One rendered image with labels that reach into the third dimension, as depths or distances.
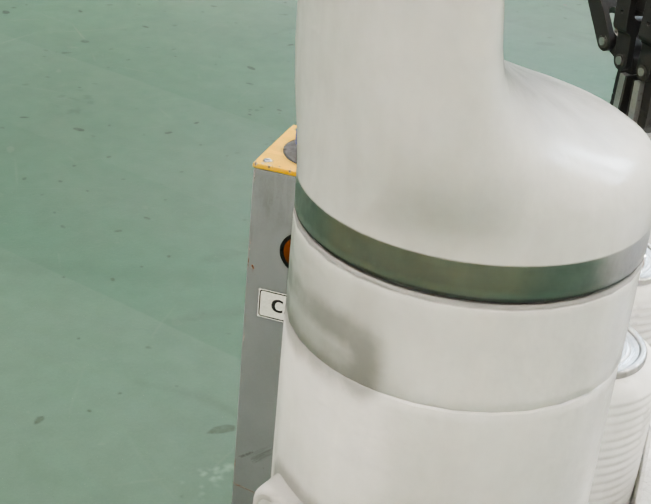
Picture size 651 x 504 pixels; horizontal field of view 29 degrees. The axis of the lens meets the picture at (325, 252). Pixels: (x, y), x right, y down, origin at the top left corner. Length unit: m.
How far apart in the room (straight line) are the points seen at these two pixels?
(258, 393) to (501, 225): 0.55
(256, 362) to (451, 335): 0.52
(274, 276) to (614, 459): 0.23
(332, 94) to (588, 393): 0.10
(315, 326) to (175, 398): 0.77
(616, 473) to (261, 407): 0.23
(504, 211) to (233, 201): 1.16
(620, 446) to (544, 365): 0.42
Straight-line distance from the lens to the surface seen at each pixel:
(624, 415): 0.71
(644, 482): 0.75
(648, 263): 0.83
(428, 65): 0.26
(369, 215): 0.29
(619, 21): 0.77
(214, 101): 1.72
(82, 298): 1.23
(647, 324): 0.81
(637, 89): 0.77
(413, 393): 0.30
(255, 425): 0.83
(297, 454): 0.34
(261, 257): 0.77
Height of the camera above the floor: 0.61
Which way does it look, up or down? 27 degrees down
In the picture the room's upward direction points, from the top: 6 degrees clockwise
